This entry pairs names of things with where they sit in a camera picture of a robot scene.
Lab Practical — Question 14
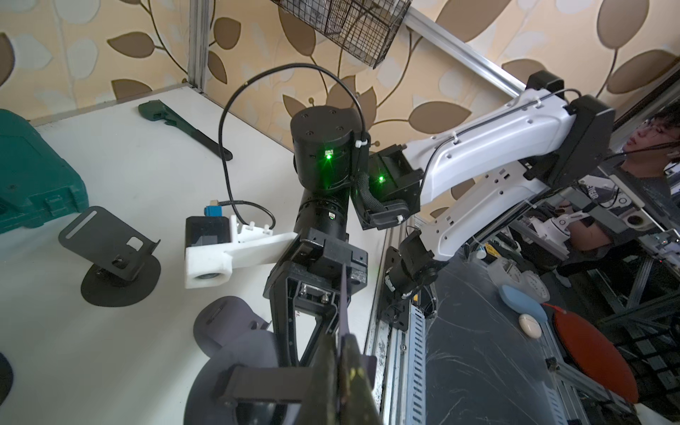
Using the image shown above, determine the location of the black wire basket right wall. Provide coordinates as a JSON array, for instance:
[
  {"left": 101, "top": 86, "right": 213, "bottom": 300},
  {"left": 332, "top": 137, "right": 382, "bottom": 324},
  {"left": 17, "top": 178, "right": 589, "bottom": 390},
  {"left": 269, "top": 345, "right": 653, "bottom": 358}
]
[{"left": 276, "top": 1, "right": 411, "bottom": 68}]

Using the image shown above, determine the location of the black phone stand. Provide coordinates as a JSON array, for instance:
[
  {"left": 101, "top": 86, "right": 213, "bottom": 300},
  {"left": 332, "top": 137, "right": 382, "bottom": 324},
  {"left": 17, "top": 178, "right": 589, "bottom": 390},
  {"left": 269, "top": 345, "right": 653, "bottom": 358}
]
[
  {"left": 0, "top": 353, "right": 14, "bottom": 404},
  {"left": 58, "top": 205, "right": 161, "bottom": 307}
]

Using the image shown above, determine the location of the green black hand tool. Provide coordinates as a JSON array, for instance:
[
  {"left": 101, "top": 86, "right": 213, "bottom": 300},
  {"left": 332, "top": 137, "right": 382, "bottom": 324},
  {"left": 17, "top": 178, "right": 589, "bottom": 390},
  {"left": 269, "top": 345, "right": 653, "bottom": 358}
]
[{"left": 137, "top": 100, "right": 233, "bottom": 161}]

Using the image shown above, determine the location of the person with glasses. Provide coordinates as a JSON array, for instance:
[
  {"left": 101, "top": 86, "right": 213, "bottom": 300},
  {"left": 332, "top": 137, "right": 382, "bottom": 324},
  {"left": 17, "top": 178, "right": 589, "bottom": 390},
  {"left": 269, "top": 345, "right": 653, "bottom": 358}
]
[{"left": 554, "top": 100, "right": 679, "bottom": 287}]

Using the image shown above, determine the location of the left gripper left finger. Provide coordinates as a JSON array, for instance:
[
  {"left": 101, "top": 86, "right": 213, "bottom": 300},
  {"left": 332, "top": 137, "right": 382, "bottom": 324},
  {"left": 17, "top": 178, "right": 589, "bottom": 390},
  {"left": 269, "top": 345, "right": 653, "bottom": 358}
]
[{"left": 307, "top": 335, "right": 338, "bottom": 424}]

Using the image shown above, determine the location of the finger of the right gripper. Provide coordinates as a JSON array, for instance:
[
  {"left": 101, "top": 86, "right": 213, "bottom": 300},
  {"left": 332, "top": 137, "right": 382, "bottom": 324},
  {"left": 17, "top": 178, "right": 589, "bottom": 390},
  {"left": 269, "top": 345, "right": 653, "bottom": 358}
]
[
  {"left": 264, "top": 265, "right": 302, "bottom": 367},
  {"left": 299, "top": 297, "right": 342, "bottom": 367}
]

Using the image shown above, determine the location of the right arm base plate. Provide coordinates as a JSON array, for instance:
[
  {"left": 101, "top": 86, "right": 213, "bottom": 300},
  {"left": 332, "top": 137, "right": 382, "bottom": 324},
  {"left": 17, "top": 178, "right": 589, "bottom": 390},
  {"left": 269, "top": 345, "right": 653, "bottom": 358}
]
[{"left": 377, "top": 246, "right": 416, "bottom": 331}]

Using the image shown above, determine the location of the green plastic tool case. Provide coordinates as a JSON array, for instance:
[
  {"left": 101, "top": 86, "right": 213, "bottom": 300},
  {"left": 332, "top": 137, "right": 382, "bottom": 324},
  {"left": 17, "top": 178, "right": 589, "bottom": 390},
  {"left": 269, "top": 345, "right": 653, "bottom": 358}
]
[{"left": 1, "top": 110, "right": 90, "bottom": 233}]

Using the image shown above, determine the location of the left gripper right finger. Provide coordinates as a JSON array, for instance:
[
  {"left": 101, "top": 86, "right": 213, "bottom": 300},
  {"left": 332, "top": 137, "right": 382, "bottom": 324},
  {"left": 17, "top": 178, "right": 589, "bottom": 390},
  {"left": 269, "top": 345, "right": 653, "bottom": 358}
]
[{"left": 338, "top": 334, "right": 382, "bottom": 424}]

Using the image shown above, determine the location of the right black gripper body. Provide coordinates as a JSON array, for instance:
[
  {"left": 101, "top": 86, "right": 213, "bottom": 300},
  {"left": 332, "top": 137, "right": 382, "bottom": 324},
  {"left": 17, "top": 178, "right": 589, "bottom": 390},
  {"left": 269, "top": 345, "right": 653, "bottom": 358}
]
[{"left": 270, "top": 228, "right": 368, "bottom": 294}]

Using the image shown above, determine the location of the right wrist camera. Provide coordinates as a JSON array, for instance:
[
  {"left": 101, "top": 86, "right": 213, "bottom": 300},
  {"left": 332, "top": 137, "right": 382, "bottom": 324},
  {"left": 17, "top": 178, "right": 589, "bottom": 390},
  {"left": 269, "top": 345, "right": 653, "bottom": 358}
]
[{"left": 184, "top": 200, "right": 299, "bottom": 289}]

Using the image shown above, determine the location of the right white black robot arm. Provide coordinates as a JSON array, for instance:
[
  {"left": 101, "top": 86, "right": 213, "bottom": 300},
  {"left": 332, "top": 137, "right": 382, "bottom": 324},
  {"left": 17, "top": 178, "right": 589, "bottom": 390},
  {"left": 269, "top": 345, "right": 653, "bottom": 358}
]
[{"left": 265, "top": 71, "right": 616, "bottom": 367}]

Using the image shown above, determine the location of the white computer mouse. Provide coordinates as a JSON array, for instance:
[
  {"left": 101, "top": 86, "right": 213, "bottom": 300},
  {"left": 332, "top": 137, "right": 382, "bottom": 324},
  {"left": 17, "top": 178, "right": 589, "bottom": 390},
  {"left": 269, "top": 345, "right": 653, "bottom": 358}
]
[{"left": 518, "top": 313, "right": 543, "bottom": 339}]

